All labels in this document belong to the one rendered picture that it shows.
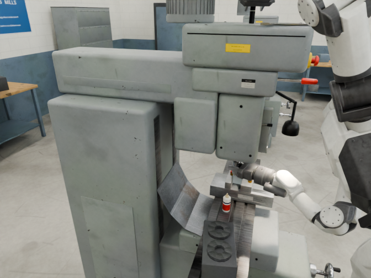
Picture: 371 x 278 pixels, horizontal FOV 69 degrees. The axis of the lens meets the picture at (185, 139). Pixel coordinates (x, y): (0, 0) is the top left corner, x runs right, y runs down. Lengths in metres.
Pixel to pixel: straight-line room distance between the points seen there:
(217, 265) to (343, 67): 0.71
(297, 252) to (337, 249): 1.31
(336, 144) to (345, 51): 0.29
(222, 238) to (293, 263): 0.62
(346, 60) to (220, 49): 0.47
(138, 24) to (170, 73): 7.42
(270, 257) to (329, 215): 0.44
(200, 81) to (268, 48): 0.28
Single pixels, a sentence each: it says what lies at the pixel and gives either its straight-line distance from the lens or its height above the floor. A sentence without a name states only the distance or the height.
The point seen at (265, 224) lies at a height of 0.89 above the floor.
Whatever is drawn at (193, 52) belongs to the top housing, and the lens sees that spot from 1.10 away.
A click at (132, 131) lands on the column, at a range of 1.19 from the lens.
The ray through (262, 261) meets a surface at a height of 0.83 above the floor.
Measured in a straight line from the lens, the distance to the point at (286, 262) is 1.62.
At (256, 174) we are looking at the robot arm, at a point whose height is 1.26.
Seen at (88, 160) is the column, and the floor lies 1.28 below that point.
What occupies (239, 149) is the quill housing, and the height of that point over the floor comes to 1.38.
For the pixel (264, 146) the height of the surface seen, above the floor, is 1.38.
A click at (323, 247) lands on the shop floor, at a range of 2.93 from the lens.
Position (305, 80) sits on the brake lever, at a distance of 1.11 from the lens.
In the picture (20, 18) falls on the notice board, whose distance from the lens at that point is 5.97.
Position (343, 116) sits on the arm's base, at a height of 1.67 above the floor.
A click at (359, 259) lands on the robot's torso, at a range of 1.00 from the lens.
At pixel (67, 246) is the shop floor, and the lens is 2.85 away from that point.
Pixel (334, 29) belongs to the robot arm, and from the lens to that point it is 0.74.
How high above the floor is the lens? 1.93
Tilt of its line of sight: 25 degrees down
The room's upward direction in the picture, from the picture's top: straight up
